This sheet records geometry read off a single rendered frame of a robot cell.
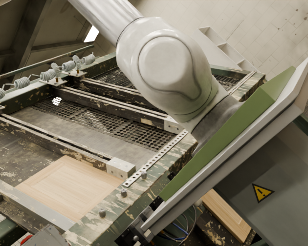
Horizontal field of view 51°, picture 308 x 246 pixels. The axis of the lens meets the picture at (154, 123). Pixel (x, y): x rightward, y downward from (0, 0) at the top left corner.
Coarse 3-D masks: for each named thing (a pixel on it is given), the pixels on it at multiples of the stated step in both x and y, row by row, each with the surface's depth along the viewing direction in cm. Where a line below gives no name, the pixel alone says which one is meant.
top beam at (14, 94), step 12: (96, 60) 274; (108, 60) 277; (96, 72) 268; (36, 84) 228; (48, 84) 230; (72, 84) 249; (12, 96) 210; (24, 96) 216; (36, 96) 224; (48, 96) 233; (12, 108) 211
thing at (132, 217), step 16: (144, 208) 128; (192, 208) 139; (112, 224) 118; (128, 224) 121; (176, 224) 131; (192, 224) 134; (96, 240) 112; (112, 240) 114; (128, 240) 106; (144, 240) 110; (160, 240) 123; (176, 240) 114
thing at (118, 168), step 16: (0, 112) 193; (0, 128) 192; (16, 128) 181; (32, 128) 179; (48, 144) 169; (64, 144) 162; (80, 144) 162; (80, 160) 158; (96, 160) 150; (112, 160) 149; (128, 176) 142
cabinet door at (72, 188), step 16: (64, 160) 159; (32, 176) 149; (48, 176) 149; (64, 176) 148; (80, 176) 148; (96, 176) 147; (112, 176) 147; (32, 192) 139; (48, 192) 139; (64, 192) 139; (80, 192) 138; (96, 192) 138; (64, 208) 130; (80, 208) 130
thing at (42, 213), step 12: (0, 180) 143; (0, 192) 136; (12, 192) 136; (12, 204) 135; (24, 204) 129; (36, 204) 129; (36, 216) 126; (48, 216) 123; (60, 216) 123; (60, 228) 118
